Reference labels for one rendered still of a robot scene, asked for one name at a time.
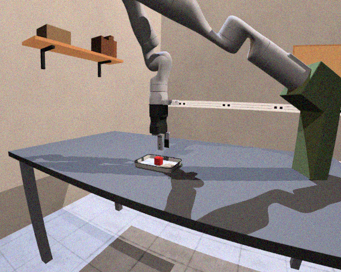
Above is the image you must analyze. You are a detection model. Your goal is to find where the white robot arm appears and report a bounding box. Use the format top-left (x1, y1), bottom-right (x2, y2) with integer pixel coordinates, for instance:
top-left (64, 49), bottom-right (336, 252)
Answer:
top-left (122, 0), bottom-right (311, 92)

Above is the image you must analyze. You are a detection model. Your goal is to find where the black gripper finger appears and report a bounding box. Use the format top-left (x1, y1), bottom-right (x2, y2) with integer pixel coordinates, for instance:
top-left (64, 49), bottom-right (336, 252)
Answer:
top-left (162, 132), bottom-right (170, 148)
top-left (152, 134), bottom-right (163, 150)

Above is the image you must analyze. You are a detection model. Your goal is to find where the red block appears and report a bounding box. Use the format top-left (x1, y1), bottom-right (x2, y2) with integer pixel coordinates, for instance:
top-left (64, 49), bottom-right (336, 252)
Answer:
top-left (154, 156), bottom-right (163, 165)

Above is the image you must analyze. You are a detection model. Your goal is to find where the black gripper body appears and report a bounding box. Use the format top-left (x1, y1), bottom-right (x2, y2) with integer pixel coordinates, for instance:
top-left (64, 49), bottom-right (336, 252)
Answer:
top-left (149, 91), bottom-right (179, 134)

